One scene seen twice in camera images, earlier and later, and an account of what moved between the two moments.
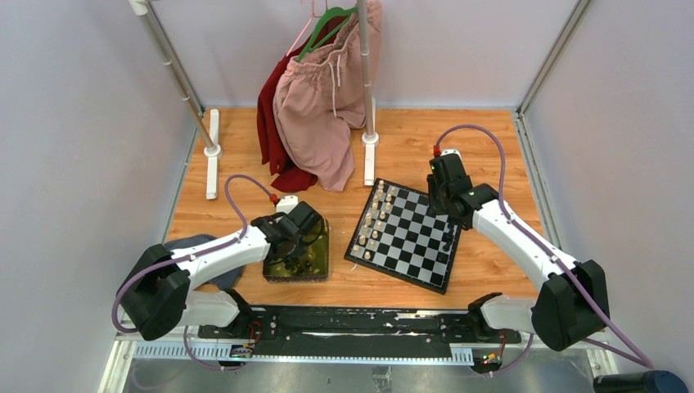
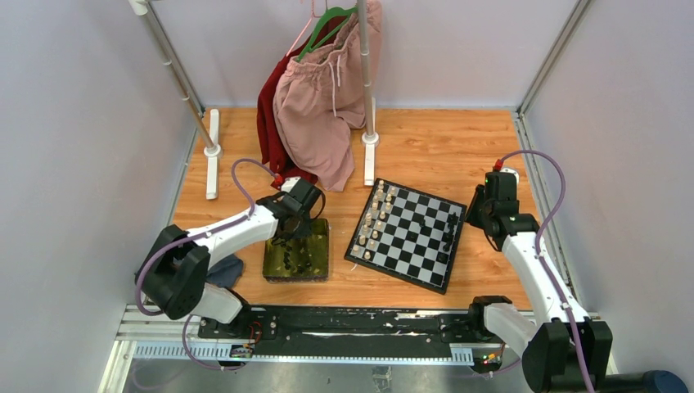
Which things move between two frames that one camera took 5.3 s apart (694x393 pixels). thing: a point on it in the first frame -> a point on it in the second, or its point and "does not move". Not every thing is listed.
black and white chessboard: (399, 237) does not move
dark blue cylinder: (646, 381) does not move
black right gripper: (434, 207) -> (471, 216)
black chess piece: (449, 235) does not move
